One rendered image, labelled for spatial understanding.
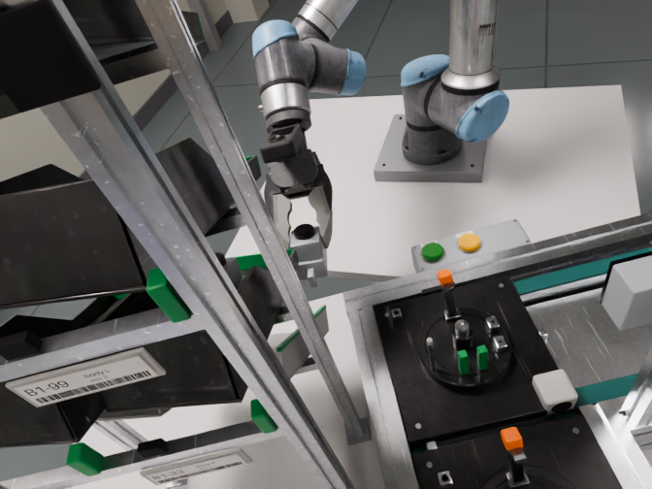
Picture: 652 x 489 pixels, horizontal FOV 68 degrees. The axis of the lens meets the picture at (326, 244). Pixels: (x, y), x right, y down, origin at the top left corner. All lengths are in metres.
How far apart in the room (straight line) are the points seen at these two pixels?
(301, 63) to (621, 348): 0.67
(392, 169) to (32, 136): 2.46
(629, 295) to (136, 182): 0.48
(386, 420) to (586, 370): 0.32
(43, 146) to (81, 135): 3.14
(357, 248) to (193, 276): 0.88
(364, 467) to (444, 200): 0.63
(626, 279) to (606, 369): 0.34
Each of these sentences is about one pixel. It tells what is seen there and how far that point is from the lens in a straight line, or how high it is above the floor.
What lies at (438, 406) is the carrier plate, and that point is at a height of 0.97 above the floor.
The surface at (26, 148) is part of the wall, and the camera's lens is 3.28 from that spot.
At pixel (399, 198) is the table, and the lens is 1.21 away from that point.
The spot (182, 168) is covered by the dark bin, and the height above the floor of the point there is 1.48.
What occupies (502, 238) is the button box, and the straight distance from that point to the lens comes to 0.97.
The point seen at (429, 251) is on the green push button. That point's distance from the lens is 0.93.
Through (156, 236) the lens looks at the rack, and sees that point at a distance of 0.24.
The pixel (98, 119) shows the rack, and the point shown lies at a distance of 0.20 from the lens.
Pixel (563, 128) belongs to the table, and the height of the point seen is 0.86.
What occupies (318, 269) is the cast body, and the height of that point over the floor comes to 1.15.
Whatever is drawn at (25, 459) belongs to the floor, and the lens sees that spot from 2.43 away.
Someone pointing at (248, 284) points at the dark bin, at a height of 1.33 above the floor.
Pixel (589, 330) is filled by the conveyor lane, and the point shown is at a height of 0.92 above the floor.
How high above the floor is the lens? 1.67
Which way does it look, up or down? 45 degrees down
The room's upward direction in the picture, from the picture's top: 19 degrees counter-clockwise
